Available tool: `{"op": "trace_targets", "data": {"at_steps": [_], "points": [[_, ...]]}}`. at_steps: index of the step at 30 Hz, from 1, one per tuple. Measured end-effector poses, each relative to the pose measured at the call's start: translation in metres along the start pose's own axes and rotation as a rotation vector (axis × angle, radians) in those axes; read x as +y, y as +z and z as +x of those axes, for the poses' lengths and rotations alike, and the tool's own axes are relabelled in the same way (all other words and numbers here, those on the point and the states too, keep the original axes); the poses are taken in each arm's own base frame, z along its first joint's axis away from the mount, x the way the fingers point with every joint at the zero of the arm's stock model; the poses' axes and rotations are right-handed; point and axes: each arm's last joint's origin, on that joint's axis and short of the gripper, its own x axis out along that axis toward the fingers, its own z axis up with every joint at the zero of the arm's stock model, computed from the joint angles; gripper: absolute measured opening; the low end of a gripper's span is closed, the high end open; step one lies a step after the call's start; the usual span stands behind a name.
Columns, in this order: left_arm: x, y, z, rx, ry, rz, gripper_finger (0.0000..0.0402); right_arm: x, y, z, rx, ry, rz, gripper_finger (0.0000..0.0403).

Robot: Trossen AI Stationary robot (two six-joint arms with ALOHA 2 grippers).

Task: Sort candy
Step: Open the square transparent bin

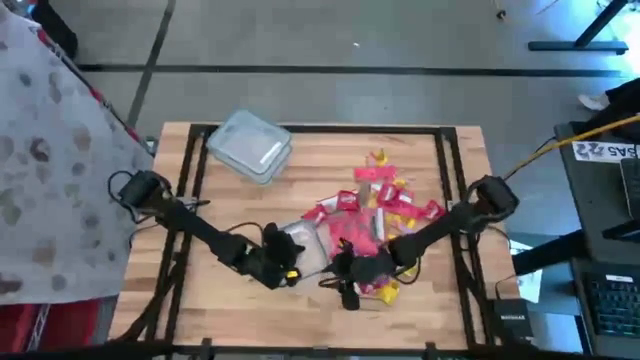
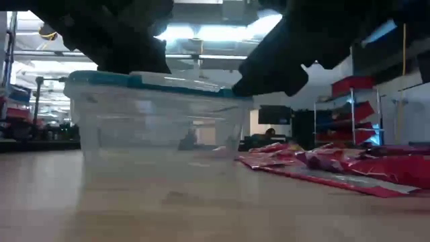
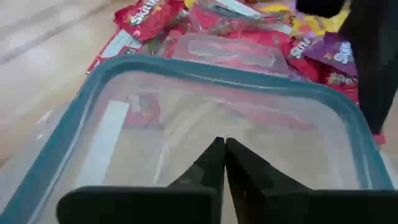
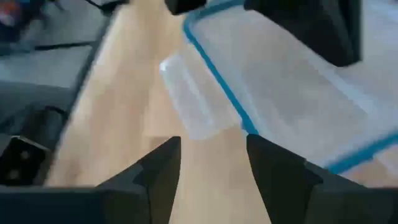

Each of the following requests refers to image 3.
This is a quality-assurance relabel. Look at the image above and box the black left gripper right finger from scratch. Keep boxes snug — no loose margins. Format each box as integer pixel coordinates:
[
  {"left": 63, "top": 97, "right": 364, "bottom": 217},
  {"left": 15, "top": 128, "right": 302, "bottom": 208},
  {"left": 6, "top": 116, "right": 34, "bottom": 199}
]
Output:
[{"left": 224, "top": 138, "right": 398, "bottom": 224}]

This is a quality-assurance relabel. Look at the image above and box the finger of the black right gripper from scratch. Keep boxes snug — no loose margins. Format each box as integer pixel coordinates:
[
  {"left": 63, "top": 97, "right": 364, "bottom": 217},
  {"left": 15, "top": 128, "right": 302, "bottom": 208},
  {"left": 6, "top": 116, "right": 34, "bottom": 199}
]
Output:
[
  {"left": 295, "top": 0, "right": 346, "bottom": 19},
  {"left": 338, "top": 0, "right": 398, "bottom": 136}
]

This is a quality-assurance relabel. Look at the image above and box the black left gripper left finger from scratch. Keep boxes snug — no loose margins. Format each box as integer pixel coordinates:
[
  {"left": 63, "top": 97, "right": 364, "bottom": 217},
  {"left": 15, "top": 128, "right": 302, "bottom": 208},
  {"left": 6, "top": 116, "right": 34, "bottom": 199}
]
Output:
[{"left": 55, "top": 136, "right": 225, "bottom": 224}]

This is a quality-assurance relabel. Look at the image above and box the yellow candy pack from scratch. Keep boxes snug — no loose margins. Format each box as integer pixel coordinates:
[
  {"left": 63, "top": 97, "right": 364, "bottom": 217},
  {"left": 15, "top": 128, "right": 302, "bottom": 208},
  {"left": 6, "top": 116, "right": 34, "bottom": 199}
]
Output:
[
  {"left": 257, "top": 2, "right": 292, "bottom": 14},
  {"left": 290, "top": 9, "right": 351, "bottom": 39}
]

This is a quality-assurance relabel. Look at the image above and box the clear container with yellow candies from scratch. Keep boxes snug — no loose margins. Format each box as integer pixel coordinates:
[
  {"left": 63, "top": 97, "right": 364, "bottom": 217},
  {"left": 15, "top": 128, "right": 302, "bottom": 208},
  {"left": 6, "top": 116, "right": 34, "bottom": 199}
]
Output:
[{"left": 0, "top": 32, "right": 398, "bottom": 224}]

